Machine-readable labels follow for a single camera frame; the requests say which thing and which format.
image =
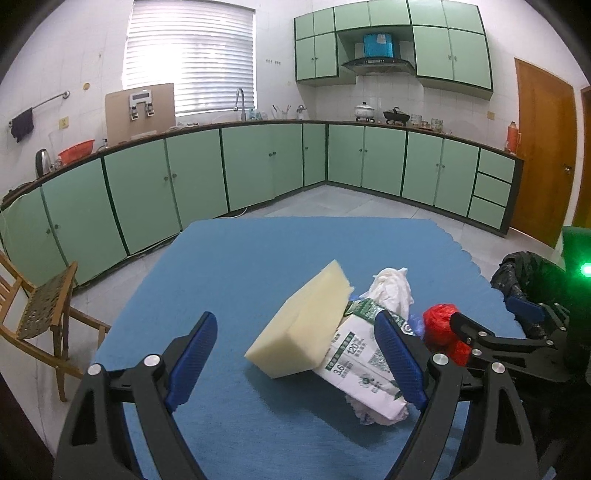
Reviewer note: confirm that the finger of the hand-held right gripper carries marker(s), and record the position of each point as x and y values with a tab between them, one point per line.
526	308
508	350

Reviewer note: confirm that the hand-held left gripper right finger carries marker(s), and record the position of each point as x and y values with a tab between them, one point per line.
399	360

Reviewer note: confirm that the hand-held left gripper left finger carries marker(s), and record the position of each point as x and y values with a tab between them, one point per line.
194	360

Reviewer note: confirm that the black lined trash bin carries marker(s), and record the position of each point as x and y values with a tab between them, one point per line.
512	272

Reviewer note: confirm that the white green tissue packet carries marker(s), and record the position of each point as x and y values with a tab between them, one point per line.
355	369

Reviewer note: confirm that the red plastic bag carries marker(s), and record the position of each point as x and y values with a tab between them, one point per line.
438	323

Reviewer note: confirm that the white tissue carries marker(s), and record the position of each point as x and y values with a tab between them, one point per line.
390	288

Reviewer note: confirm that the yellow sponge block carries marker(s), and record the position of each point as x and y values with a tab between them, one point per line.
300	332

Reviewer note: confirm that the blue table mat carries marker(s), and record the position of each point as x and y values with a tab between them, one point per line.
258	258

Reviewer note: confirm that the plain wooden door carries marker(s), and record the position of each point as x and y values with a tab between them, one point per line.
584	161

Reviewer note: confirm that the wooden chair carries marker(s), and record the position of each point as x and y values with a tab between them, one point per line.
44	304

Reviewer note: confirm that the red thermos flask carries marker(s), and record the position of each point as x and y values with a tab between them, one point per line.
511	137

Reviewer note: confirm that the green lower kitchen cabinets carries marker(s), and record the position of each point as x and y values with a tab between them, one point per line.
138	184

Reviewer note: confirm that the green kitchen cabinets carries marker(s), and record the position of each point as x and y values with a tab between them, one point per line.
461	55
138	184

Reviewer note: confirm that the black wok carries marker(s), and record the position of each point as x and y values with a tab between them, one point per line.
396	116

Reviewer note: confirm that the red plastic basin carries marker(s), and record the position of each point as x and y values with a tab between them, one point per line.
76	151

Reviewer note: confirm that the steel electric kettle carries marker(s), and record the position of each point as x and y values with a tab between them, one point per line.
43	164

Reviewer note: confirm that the white cooking pot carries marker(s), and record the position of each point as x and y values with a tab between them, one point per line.
364	112

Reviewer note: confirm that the brown board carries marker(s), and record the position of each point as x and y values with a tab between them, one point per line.
117	120

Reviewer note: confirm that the utensil holder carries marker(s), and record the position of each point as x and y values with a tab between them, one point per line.
280	114

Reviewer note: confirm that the green upper kitchen cabinets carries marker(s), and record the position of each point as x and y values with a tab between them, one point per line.
461	55

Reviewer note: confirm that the metal kitchen faucet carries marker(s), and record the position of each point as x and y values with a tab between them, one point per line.
240	101

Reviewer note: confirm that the black range hood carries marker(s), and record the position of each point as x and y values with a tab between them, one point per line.
378	65

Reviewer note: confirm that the dark hanging towel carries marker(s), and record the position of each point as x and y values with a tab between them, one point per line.
22	125

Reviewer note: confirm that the blue box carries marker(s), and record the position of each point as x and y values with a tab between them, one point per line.
378	45

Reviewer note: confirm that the white window blind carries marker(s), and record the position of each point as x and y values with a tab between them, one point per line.
189	55

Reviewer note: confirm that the metal towel rail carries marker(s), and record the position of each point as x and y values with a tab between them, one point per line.
48	101

